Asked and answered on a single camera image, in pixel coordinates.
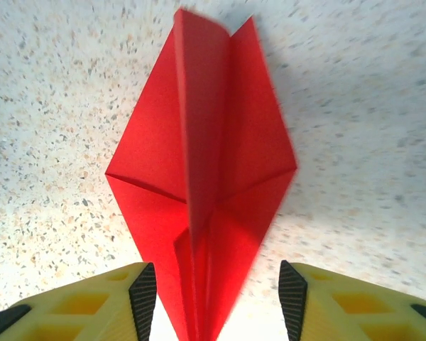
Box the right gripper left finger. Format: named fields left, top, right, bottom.
left=0, top=261, right=158, bottom=341

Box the red paper sheet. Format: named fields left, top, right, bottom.
left=104, top=7, right=299, bottom=341

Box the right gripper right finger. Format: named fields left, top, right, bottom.
left=279, top=259, right=426, bottom=341

